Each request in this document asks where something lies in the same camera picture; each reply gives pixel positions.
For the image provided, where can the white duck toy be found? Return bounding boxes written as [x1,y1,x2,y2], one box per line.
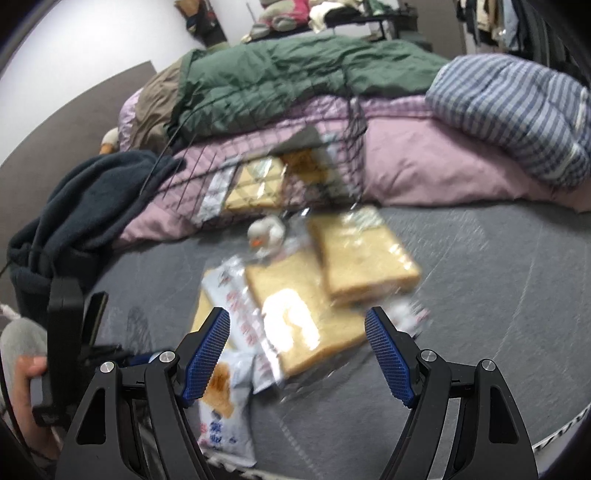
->
[246,215,287,257]

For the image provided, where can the bagged bread slice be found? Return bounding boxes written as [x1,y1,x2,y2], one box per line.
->
[307,206,422,305]

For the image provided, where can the grey blue snack packet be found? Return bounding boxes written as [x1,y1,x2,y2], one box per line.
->
[277,130,341,186]

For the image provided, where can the white red-text snack packet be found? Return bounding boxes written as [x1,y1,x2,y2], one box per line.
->
[193,158,238,224]

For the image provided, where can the person's left hand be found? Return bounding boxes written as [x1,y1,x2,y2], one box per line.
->
[11,356,60,460]

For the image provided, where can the dark teal fleece blanket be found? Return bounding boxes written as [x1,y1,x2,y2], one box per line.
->
[7,150,184,324]

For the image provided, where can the orange picture snack packet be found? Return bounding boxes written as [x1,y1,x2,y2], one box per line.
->
[198,350,256,467]

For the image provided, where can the white goose plush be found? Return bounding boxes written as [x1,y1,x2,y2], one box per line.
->
[99,128,119,155]

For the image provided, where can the grey headboard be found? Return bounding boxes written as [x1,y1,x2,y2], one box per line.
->
[0,59,160,305]

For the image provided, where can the brown duvet lining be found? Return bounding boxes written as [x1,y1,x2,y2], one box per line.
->
[130,59,181,153]

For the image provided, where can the green duvet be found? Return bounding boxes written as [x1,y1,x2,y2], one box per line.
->
[166,35,448,143]

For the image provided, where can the pink bed sheet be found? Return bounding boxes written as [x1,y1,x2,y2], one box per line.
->
[113,97,590,248]

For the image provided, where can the blue checked pillow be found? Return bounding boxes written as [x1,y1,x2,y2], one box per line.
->
[426,54,590,188]

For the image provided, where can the pink plush bear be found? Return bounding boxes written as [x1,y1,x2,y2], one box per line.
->
[249,0,310,40]

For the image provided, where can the clothes rack with garments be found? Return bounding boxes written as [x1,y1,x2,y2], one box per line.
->
[453,1,551,58]

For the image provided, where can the black wire basket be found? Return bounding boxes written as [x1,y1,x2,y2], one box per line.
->
[152,96,367,228]

